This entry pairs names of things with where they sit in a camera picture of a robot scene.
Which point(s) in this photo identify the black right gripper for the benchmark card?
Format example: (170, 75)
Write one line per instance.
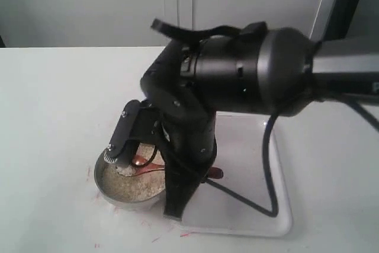
(188, 123)

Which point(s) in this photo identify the brown wooden spoon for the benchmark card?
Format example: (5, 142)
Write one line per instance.
(148, 165)

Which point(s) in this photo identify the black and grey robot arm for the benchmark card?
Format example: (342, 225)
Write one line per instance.
(252, 70)

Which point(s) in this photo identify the steel bowl of rice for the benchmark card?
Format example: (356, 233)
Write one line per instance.
(131, 193)

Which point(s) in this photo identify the white plastic tray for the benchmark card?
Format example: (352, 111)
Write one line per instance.
(239, 155)

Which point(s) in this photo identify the dark monitor frame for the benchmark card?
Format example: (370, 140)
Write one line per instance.
(359, 18)

